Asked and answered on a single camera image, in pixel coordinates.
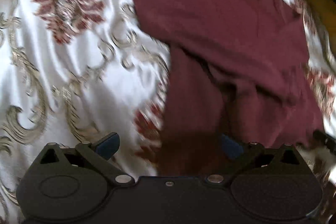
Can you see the maroon knit sweater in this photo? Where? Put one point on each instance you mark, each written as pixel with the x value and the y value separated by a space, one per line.
pixel 237 70

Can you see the white floral bedspread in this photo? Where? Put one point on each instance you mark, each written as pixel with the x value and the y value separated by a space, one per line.
pixel 75 71

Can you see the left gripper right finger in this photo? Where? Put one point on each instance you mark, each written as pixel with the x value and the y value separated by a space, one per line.
pixel 243 157

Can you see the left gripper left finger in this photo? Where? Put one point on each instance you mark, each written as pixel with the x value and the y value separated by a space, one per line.
pixel 85 164

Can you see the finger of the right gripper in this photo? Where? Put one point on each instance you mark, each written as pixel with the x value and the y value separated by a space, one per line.
pixel 326 140

